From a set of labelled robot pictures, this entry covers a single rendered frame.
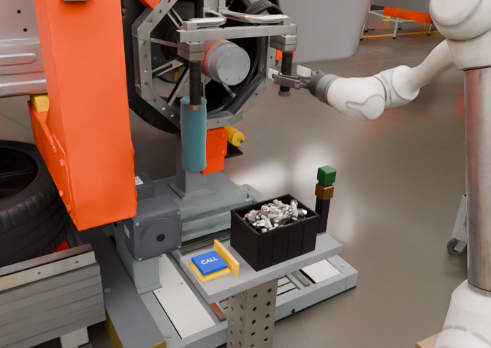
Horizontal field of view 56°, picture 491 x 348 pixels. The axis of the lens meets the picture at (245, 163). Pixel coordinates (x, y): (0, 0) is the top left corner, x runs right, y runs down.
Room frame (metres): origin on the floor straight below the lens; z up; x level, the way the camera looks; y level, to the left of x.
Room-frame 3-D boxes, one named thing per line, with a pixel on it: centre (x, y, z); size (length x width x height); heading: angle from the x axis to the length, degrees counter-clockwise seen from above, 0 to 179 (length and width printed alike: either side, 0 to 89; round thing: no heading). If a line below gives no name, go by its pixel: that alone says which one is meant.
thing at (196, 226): (1.79, 0.24, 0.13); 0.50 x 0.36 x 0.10; 123
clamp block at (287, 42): (1.56, -0.11, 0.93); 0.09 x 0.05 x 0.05; 33
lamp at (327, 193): (1.15, -0.23, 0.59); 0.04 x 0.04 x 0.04; 33
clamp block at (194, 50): (1.38, 0.18, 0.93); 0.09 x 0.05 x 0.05; 33
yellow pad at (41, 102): (1.53, 0.68, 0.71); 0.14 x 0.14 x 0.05; 33
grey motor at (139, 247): (1.44, 0.39, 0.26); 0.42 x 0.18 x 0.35; 33
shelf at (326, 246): (1.04, -0.06, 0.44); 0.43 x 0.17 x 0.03; 123
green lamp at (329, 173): (1.15, -0.23, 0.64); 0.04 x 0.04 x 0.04; 33
